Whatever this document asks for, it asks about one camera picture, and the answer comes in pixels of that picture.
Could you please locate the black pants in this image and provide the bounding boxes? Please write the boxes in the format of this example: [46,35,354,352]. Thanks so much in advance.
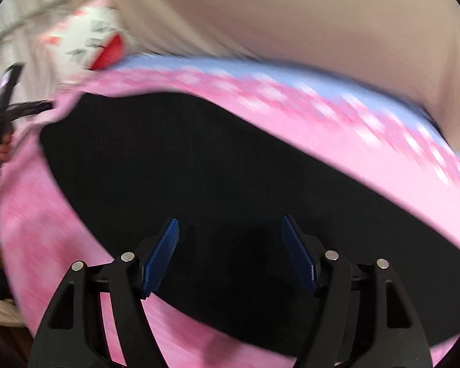
[40,91,460,357]

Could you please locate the grey strap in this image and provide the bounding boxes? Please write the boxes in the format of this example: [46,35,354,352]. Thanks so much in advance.
[0,0,75,56]

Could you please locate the silver satin cloth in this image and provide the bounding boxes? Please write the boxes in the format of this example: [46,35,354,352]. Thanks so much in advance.
[0,0,85,100]

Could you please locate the white cat face pillow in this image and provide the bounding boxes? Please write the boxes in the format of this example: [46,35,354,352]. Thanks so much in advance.
[38,0,133,85]

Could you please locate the pink floral bedsheet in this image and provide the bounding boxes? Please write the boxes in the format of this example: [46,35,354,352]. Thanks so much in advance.
[0,54,460,368]

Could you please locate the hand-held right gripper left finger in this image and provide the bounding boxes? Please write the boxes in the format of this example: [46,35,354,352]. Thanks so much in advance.
[28,218,181,368]

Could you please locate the beige curtain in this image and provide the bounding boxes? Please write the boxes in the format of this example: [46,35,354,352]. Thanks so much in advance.
[73,0,460,154]

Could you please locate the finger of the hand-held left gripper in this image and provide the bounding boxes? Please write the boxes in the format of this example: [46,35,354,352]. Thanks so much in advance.
[8,100,55,119]

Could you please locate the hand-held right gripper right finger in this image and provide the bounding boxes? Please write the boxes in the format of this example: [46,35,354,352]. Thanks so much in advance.
[280,215,432,368]

